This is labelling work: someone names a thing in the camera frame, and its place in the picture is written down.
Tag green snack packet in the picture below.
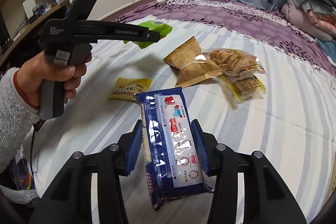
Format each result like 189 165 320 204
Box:
132 20 173 49

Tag blue cracker sleeve pack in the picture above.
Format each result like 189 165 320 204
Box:
135 88 214 211

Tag grey fleece left forearm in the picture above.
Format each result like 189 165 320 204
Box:
0 68 39 171

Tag clear bag of fried snacks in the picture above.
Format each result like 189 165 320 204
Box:
203 48 266 103

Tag person's left hand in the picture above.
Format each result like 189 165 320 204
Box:
14 52 92 109

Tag yellow biscuit packet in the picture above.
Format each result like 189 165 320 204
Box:
109 78 152 101

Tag white blue striped sheet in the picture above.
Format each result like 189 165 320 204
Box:
23 20 335 221

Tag purple floral bedsheet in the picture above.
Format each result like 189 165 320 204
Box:
115 0 335 76

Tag brown paper snack bag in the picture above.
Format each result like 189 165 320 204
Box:
163 36 222 88

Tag teal white folded garment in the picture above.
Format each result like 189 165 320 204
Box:
315 38 336 67

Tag pink folded quilt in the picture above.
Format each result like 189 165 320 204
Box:
305 10 336 37

